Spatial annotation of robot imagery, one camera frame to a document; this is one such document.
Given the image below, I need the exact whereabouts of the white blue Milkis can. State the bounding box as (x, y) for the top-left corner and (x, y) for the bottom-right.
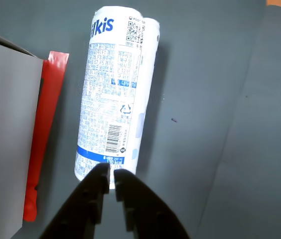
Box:
(74, 5), (160, 182)

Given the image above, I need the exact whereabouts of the white cardboard box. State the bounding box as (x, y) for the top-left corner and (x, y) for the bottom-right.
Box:
(0, 31), (44, 239)

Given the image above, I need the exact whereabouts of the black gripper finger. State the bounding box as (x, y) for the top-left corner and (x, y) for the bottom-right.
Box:
(38, 163), (112, 239)
(113, 169), (191, 239)

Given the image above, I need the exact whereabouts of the grey textured mat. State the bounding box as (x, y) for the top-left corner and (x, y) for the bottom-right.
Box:
(0, 0), (268, 239)

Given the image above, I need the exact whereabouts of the grey mat with chalk square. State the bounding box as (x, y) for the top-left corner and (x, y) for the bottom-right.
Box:
(196, 4), (281, 239)

